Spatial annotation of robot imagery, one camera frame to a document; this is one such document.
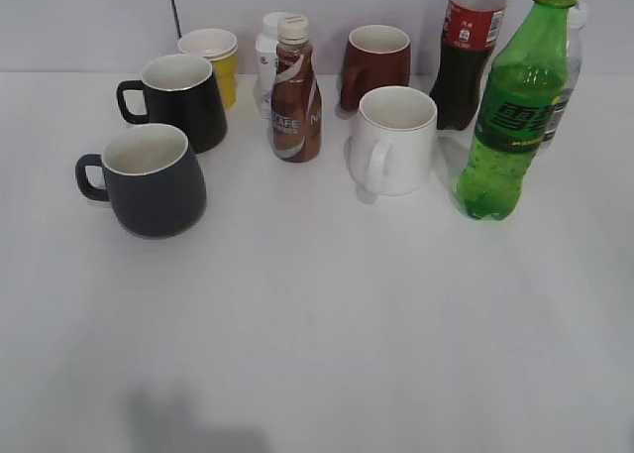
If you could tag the dark grey ceramic mug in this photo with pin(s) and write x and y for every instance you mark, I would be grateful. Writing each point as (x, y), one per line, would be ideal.
(151, 178)

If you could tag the green soda bottle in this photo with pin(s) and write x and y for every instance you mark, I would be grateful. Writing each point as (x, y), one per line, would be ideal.
(524, 81)

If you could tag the yellow paper cup stack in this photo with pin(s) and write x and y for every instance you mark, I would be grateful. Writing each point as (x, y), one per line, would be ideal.
(220, 47)

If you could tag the white ceramic mug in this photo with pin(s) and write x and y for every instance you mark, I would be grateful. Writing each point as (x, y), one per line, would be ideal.
(392, 139)

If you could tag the brown coffee drink bottle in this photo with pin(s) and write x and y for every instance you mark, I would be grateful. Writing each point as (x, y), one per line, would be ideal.
(296, 104)

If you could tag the white plastic drink bottle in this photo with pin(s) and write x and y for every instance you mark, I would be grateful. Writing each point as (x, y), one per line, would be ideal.
(266, 56)

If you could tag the dark red ceramic mug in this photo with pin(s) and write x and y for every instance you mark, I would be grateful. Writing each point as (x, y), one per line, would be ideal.
(375, 56)

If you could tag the black ceramic mug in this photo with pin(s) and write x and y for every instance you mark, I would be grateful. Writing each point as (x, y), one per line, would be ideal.
(181, 91)

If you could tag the cola bottle red label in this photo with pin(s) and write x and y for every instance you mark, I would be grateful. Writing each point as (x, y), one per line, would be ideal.
(469, 35)

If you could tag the clear water bottle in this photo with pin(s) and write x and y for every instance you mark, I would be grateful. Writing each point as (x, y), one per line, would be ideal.
(577, 20)

